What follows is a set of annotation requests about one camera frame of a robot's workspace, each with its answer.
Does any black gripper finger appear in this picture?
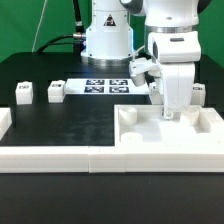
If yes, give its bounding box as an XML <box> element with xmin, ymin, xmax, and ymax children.
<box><xmin>163</xmin><ymin>108</ymin><xmax>174</xmax><ymax>120</ymax></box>

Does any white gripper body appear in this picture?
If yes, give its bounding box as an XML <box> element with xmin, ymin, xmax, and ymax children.
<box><xmin>148</xmin><ymin>31</ymin><xmax>201</xmax><ymax>112</ymax></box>

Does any white square tabletop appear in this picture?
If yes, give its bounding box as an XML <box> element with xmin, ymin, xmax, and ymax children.
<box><xmin>114</xmin><ymin>105</ymin><xmax>224</xmax><ymax>145</ymax></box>

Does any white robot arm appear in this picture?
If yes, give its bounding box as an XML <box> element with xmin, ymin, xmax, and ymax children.
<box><xmin>120</xmin><ymin>0</ymin><xmax>211</xmax><ymax>119</ymax></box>

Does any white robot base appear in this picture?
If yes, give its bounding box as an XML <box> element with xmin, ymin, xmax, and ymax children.
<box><xmin>81</xmin><ymin>0</ymin><xmax>134</xmax><ymax>66</ymax></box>

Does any white fiducial marker sheet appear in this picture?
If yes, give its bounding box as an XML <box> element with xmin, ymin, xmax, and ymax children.
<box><xmin>65</xmin><ymin>78</ymin><xmax>148</xmax><ymax>95</ymax></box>

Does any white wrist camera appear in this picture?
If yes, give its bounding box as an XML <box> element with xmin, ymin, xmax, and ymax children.
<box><xmin>129</xmin><ymin>58</ymin><xmax>159</xmax><ymax>87</ymax></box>

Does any black cable bundle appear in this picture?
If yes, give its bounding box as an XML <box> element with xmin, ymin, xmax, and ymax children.
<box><xmin>35</xmin><ymin>0</ymin><xmax>88</xmax><ymax>54</ymax></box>

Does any white thin cable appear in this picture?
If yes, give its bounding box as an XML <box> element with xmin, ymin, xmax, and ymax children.
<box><xmin>31</xmin><ymin>0</ymin><xmax>48</xmax><ymax>53</ymax></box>

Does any white U-shaped obstacle wall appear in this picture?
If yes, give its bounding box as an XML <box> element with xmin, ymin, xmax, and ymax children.
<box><xmin>0</xmin><ymin>107</ymin><xmax>224</xmax><ymax>174</ymax></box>

